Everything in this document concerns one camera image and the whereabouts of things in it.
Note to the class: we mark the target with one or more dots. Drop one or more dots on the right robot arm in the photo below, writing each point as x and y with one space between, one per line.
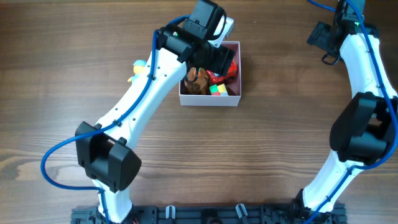
364 136

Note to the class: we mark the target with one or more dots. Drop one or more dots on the white box pink inside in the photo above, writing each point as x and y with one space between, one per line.
233 87

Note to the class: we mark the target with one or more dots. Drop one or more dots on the brown plush toy orange carrot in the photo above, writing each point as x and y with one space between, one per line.
196 82

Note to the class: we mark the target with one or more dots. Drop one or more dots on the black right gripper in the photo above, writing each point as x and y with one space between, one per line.
317 37

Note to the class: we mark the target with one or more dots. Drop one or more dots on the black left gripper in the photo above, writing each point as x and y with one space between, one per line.
222 61

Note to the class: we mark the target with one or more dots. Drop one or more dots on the colourful puzzle cube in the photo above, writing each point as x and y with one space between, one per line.
218 90

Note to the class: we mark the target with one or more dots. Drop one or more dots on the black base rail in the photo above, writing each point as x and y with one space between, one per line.
267 213

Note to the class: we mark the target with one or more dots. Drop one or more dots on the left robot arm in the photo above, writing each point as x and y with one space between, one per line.
105 150

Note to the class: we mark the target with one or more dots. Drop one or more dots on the yellow duck toy blue hat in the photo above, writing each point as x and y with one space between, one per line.
138 67

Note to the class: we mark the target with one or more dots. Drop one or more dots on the red toy fire truck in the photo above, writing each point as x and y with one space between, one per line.
216 79

